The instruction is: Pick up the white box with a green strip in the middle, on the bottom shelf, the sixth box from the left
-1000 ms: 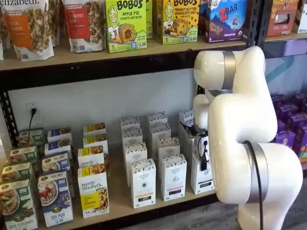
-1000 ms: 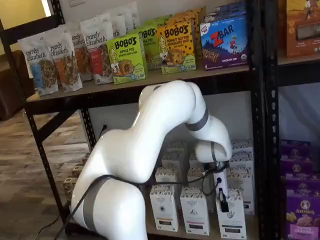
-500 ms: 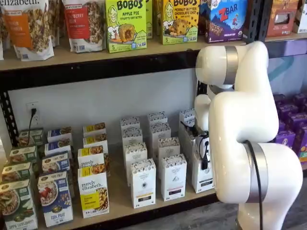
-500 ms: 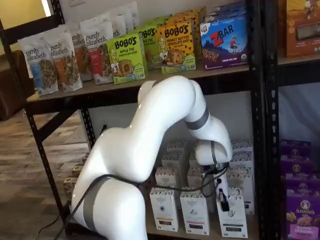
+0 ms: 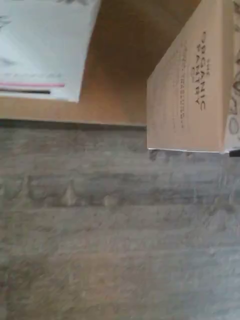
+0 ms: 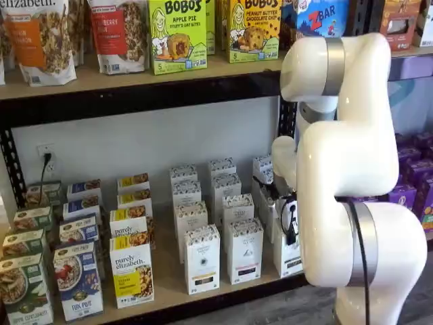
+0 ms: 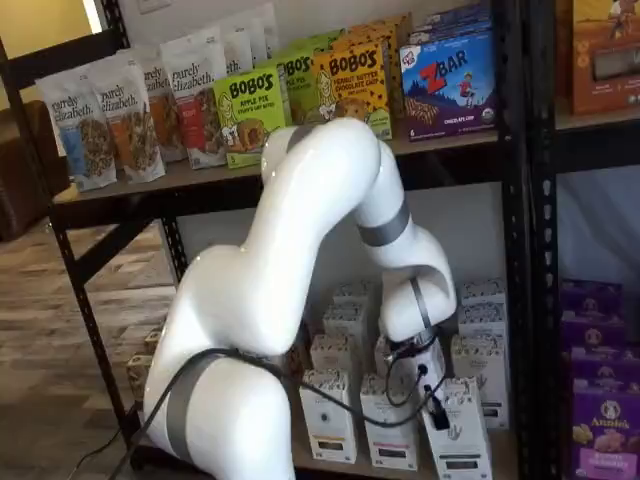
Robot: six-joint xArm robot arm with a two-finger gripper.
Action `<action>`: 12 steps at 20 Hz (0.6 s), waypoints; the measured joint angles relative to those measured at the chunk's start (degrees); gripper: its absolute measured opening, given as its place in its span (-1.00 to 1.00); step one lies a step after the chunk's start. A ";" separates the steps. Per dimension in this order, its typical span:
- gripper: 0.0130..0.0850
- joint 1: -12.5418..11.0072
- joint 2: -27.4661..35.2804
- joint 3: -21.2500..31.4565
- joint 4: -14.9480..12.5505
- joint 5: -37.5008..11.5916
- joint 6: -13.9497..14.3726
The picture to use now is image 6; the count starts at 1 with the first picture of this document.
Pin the green cereal box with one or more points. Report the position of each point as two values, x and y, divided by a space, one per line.
23 291
44 194
23 242
32 218

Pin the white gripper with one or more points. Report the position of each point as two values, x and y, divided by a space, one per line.
287 215

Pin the white snack box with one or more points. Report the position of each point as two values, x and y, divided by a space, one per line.
427 23

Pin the white wall outlet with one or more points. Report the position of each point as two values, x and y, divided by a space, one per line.
50 169

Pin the purple Annie's box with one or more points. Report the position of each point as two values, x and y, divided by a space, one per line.
407 149
419 169
424 203
402 199

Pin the white yellow granola box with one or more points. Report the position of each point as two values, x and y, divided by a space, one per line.
133 183
133 199
128 223
132 271

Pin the blue flax cereal box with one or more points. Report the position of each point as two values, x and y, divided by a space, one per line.
81 208
78 281
79 230
84 189

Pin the red label granola bag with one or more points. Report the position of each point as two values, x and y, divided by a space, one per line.
118 37

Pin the white box yellow strip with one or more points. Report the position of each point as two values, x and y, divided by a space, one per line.
186 193
182 173
203 260
189 216

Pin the yellow Bobo's peanut butter box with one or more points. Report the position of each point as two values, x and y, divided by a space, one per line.
255 30

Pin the pale blue backing sheet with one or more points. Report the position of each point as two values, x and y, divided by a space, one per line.
409 101

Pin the wooden shelf board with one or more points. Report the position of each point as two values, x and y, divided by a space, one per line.
167 271
406 52
135 81

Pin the orange snack box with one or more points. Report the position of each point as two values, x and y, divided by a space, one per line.
400 23

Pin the green Bobo's apple pie box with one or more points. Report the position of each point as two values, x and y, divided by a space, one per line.
177 37
210 27

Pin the white box pink strip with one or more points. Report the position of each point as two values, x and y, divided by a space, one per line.
225 186
236 206
245 254
221 166

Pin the blue ZBar box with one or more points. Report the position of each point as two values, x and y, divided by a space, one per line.
314 17

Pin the black metal shelf rack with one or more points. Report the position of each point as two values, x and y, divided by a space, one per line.
135 105
360 17

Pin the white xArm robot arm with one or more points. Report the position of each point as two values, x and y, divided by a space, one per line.
352 159

